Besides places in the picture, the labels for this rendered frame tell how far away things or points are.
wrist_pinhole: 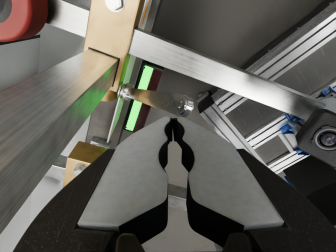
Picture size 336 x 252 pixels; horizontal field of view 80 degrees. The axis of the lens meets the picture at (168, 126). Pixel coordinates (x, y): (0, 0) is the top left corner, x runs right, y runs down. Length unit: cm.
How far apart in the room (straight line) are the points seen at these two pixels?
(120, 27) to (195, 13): 89
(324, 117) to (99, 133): 44
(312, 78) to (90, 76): 107
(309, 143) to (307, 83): 92
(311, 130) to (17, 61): 51
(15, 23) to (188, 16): 94
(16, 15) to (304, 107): 36
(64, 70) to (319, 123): 24
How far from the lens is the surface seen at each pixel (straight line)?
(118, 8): 25
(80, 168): 36
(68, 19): 29
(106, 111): 49
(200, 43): 115
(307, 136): 25
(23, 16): 25
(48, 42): 58
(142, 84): 45
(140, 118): 48
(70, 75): 18
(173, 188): 42
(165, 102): 15
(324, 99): 37
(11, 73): 52
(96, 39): 27
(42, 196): 87
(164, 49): 27
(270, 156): 130
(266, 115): 114
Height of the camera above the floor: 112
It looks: 61 degrees down
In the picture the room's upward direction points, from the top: 179 degrees clockwise
